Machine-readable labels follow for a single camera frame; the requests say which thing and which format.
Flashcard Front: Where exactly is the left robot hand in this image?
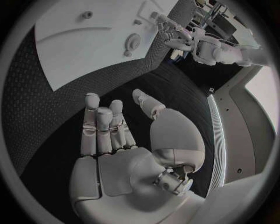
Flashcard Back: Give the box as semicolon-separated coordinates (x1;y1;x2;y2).
155;14;195;52

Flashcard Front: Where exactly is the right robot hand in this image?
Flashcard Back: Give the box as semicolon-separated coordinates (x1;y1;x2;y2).
69;88;207;224

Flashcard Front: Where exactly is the white task board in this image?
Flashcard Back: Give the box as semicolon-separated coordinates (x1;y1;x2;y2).
34;0;182;92

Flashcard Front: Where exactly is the grey gear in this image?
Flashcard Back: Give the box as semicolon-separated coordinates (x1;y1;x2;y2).
125;33;142;51

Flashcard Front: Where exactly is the workshop desk with equipment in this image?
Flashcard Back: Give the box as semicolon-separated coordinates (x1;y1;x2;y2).
189;0;261;48

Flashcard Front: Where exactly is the white cable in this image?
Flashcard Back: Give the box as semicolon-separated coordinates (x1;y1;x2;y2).
204;32;240;46

